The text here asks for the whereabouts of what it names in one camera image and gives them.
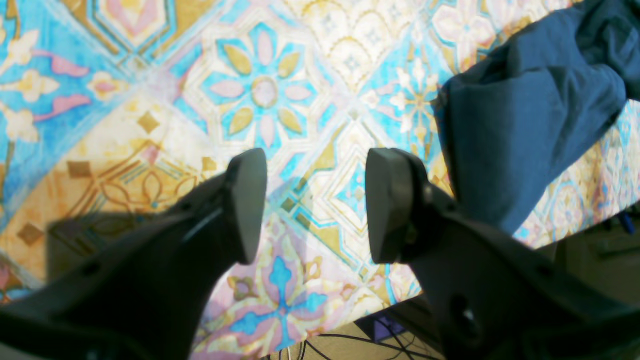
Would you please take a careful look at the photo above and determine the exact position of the dark navy t-shirt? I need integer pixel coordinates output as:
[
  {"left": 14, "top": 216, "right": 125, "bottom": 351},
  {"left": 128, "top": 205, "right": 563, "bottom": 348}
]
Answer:
[{"left": 443, "top": 0, "right": 640, "bottom": 233}]

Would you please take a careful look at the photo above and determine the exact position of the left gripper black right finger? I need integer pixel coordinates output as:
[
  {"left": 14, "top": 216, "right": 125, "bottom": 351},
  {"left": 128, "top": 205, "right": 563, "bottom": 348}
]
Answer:
[{"left": 365, "top": 148, "right": 640, "bottom": 360}]

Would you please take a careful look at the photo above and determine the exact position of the patterned tile tablecloth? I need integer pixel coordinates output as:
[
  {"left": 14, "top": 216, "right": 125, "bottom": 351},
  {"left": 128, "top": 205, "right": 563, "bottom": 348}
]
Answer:
[{"left": 0, "top": 0, "right": 640, "bottom": 360}]

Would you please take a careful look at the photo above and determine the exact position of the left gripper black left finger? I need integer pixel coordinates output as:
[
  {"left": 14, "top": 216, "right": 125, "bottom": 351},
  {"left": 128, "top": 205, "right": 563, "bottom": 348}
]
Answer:
[{"left": 1, "top": 148, "right": 268, "bottom": 360}]

